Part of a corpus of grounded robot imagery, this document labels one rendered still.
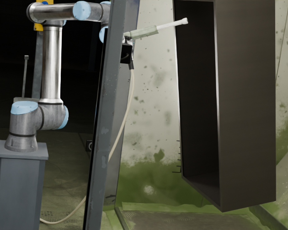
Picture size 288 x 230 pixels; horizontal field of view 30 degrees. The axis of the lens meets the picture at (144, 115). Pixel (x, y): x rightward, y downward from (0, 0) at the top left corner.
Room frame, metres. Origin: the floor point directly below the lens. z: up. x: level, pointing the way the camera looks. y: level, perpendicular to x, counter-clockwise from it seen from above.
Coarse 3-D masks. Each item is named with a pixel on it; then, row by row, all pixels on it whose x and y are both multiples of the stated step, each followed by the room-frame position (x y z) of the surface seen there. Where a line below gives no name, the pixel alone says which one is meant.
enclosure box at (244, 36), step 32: (192, 0) 3.04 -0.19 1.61; (224, 0) 2.79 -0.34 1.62; (256, 0) 2.85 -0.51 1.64; (192, 32) 3.39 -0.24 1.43; (224, 32) 2.80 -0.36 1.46; (256, 32) 2.86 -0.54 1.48; (192, 64) 3.40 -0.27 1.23; (224, 64) 2.81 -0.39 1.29; (256, 64) 2.87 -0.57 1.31; (192, 96) 3.41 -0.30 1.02; (224, 96) 2.82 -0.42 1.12; (256, 96) 2.88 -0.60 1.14; (192, 128) 3.42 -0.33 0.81; (224, 128) 2.83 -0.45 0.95; (256, 128) 2.90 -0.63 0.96; (192, 160) 3.44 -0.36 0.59; (224, 160) 2.84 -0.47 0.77; (256, 160) 2.91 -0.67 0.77; (224, 192) 2.85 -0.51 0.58; (256, 192) 2.92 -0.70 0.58
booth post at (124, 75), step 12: (132, 0) 3.82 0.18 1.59; (132, 12) 3.82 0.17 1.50; (132, 24) 3.82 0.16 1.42; (120, 72) 3.81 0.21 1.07; (120, 84) 3.81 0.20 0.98; (120, 96) 3.81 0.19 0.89; (120, 108) 3.82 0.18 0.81; (120, 120) 3.82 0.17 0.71; (120, 144) 3.83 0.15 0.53; (120, 156) 3.83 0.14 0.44; (108, 168) 3.81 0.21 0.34; (108, 180) 3.81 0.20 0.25; (108, 192) 3.81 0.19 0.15; (108, 204) 3.82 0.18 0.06
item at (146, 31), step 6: (186, 18) 2.95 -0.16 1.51; (168, 24) 2.97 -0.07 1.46; (174, 24) 2.96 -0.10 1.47; (180, 24) 2.96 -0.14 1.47; (138, 30) 3.00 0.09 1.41; (144, 30) 2.99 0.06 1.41; (150, 30) 2.98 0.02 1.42; (156, 30) 2.98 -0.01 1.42; (132, 36) 3.00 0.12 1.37; (138, 36) 2.99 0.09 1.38; (144, 36) 3.00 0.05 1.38; (132, 54) 3.02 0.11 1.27; (132, 60) 2.99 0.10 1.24; (132, 66) 2.98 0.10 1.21
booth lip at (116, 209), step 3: (117, 207) 3.82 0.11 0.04; (117, 210) 3.76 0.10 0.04; (117, 213) 3.71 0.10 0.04; (120, 213) 3.71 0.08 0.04; (117, 216) 3.69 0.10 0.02; (120, 216) 3.65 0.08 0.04; (120, 219) 3.61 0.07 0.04; (123, 219) 3.60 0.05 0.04; (120, 222) 3.59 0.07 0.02; (123, 222) 3.54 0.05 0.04; (123, 225) 3.50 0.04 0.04; (126, 225) 3.49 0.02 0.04; (123, 228) 3.47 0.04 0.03; (126, 228) 3.45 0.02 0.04
